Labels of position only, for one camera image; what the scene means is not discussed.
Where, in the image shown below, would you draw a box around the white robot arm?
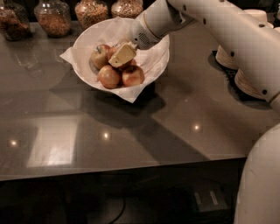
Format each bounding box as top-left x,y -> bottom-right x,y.
109,0 -> 280,224

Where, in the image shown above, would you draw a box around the white paper liner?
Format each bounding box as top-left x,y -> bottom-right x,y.
59,16 -> 171,104

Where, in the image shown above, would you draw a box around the back left apple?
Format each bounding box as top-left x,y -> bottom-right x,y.
90,45 -> 110,69

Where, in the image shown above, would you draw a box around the front stack paper bowls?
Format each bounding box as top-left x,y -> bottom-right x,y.
234,26 -> 280,101

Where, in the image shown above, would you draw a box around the stack paper bowls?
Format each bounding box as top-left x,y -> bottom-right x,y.
234,26 -> 280,101
215,9 -> 274,70

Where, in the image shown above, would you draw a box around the glass jar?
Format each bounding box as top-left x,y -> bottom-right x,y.
111,0 -> 144,18
34,0 -> 71,38
74,0 -> 109,30
0,0 -> 32,41

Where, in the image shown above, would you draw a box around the back stack paper bowls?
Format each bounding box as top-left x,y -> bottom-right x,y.
215,9 -> 274,70

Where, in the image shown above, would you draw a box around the black rubber mat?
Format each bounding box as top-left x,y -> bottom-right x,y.
217,62 -> 264,102

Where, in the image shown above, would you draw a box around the red top apple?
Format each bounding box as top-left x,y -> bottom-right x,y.
108,43 -> 133,70

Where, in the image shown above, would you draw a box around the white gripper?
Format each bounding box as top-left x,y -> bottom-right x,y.
108,13 -> 159,68

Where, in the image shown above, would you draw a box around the front right apple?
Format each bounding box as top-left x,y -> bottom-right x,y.
122,65 -> 144,87

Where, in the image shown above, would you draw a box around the far left glass jar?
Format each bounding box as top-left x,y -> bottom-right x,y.
0,0 -> 32,41

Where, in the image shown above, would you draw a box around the dark box under table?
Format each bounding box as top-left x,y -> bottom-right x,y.
192,186 -> 228,213

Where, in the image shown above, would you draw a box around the black cables under table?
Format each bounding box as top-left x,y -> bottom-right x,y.
104,198 -> 127,224

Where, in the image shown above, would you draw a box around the white bowl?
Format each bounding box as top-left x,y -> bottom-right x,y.
71,17 -> 171,94

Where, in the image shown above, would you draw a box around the front left apple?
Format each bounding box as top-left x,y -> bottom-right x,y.
97,65 -> 121,89

